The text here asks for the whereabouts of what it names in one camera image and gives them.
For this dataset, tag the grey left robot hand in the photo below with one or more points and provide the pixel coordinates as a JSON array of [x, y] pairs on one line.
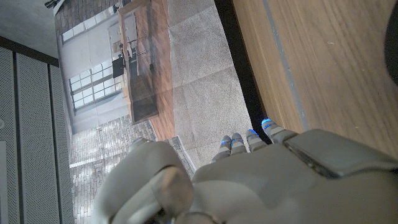
[[280, 186]]

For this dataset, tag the grey tape outline on table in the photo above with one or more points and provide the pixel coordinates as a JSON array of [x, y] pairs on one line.
[[284, 62]]

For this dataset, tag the printed room backdrop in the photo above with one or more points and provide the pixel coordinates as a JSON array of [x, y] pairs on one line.
[[202, 77]]

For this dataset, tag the grey perforated wall panel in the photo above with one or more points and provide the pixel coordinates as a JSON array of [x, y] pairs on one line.
[[31, 124]]

